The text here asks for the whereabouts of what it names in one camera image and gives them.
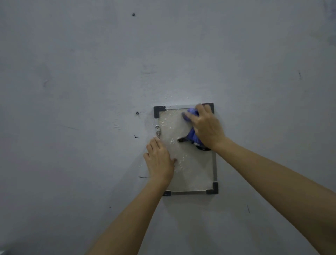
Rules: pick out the person's left hand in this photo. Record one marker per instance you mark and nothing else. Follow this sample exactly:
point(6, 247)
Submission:
point(159, 164)

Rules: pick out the person's right hand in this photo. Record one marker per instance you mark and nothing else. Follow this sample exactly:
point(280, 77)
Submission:
point(207, 128)

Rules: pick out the person's left thumb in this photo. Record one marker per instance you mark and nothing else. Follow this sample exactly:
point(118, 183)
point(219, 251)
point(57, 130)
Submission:
point(172, 161)

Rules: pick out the person's right thumb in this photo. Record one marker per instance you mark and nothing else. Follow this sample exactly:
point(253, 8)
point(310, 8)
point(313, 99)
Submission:
point(189, 117)

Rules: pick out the small grey-framed whiteboard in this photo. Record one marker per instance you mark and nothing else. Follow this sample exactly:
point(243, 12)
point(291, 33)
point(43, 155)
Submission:
point(190, 168)

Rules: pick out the purple and black cloth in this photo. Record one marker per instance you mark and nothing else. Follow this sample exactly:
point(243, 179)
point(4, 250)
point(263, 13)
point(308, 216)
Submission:
point(192, 138)

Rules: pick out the person's left forearm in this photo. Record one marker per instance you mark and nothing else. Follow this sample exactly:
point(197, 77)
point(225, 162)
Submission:
point(131, 223)

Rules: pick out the person's right forearm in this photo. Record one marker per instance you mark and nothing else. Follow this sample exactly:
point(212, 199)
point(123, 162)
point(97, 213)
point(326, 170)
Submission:
point(275, 189)

